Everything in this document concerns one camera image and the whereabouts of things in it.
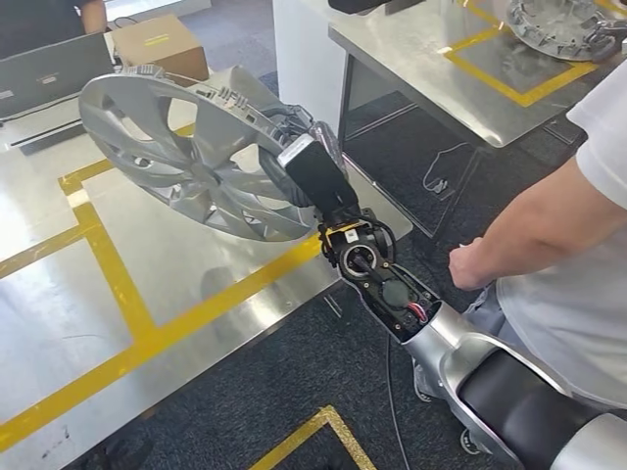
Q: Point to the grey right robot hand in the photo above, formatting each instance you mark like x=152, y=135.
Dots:
x=325, y=139

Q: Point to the silver plastic wheel hubcap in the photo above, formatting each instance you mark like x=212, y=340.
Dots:
x=122, y=110
x=548, y=26

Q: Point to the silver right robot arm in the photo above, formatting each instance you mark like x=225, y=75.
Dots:
x=440, y=337

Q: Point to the steel workbench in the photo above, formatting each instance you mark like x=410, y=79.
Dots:
x=416, y=65
x=196, y=279

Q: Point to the yellow workbench marking tape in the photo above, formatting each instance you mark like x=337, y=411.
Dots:
x=489, y=81
x=125, y=285

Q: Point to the cardboard box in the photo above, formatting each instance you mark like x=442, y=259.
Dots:
x=162, y=52

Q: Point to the person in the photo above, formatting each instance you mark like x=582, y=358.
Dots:
x=563, y=311
x=39, y=19

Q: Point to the grey laptop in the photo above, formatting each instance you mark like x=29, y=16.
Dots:
x=59, y=71

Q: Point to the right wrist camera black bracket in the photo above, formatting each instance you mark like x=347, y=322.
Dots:
x=318, y=178

